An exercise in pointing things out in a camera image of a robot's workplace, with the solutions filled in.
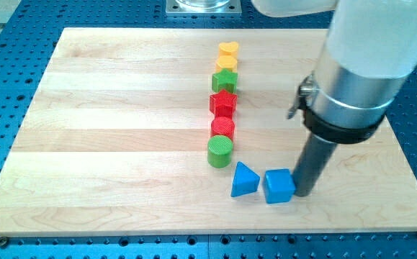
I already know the blue wooden cube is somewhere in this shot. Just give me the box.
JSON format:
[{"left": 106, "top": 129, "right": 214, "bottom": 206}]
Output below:
[{"left": 263, "top": 168, "right": 295, "bottom": 204}]

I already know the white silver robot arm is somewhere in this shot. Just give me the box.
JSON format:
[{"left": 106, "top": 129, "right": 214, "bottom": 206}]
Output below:
[{"left": 253, "top": 0, "right": 417, "bottom": 144}]

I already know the light wooden board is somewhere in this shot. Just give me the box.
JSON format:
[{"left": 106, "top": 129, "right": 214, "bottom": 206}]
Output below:
[{"left": 0, "top": 28, "right": 417, "bottom": 237}]

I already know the red cylinder block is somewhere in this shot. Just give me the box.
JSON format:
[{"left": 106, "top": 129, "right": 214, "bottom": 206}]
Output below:
[{"left": 210, "top": 117, "right": 235, "bottom": 140}]

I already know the green cylinder block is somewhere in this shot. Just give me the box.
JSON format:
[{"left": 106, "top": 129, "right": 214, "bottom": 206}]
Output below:
[{"left": 207, "top": 135, "right": 233, "bottom": 168}]

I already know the red star block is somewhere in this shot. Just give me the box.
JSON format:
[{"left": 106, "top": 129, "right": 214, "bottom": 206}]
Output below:
[{"left": 209, "top": 89, "right": 238, "bottom": 119}]

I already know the green star block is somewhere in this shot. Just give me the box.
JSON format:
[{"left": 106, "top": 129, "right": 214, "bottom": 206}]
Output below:
[{"left": 212, "top": 68, "right": 238, "bottom": 94}]

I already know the blue triangular prism block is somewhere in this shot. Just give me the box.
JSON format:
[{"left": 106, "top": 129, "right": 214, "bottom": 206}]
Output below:
[{"left": 230, "top": 162, "right": 260, "bottom": 197}]

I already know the yellow cylinder block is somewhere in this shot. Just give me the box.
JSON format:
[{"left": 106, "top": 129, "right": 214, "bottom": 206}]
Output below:
[{"left": 215, "top": 55, "right": 238, "bottom": 73}]

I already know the yellow heart block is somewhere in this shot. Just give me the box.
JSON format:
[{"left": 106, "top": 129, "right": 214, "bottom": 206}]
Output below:
[{"left": 218, "top": 41, "right": 239, "bottom": 58}]

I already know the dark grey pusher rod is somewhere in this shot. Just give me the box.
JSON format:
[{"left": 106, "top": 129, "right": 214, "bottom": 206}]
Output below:
[{"left": 292, "top": 133, "right": 338, "bottom": 197}]

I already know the blue perforated metal table plate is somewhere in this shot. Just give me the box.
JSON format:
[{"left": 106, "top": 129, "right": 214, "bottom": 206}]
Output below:
[{"left": 0, "top": 0, "right": 417, "bottom": 258}]

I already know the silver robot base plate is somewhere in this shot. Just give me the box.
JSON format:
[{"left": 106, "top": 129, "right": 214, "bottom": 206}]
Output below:
[{"left": 165, "top": 0, "right": 242, "bottom": 17}]

